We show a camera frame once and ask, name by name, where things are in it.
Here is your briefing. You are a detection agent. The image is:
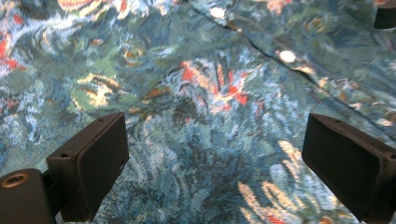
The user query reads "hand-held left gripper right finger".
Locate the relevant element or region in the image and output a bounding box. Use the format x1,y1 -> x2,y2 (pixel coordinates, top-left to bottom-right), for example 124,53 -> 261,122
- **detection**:
302,113 -> 396,223

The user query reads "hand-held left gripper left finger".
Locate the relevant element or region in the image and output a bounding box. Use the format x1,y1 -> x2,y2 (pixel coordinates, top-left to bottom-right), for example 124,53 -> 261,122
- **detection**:
46,112 -> 130,222

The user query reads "teal floral patterned shirt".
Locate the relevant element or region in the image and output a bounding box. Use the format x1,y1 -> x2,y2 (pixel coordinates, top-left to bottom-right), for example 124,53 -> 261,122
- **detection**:
0,0 -> 396,224

